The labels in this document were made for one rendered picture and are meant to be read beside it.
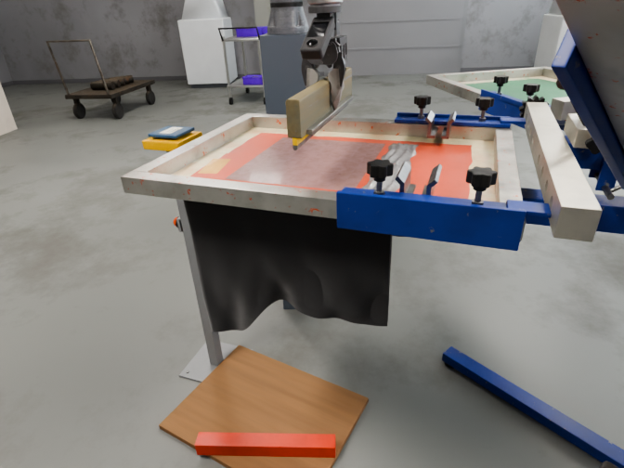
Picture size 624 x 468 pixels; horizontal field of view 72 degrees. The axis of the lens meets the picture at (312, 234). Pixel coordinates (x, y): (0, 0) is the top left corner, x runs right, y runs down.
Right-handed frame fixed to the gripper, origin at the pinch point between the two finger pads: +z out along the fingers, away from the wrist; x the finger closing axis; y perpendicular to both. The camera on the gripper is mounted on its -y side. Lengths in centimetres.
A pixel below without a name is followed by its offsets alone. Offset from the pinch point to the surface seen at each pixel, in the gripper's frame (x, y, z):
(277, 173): 8.2, -11.0, 13.5
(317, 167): 0.4, -5.3, 13.5
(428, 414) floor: -32, 13, 109
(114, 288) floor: 134, 42, 110
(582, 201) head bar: -48, -32, 5
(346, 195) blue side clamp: -13.9, -30.6, 8.3
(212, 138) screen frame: 32.4, 1.4, 10.6
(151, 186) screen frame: 28.4, -29.4, 11.4
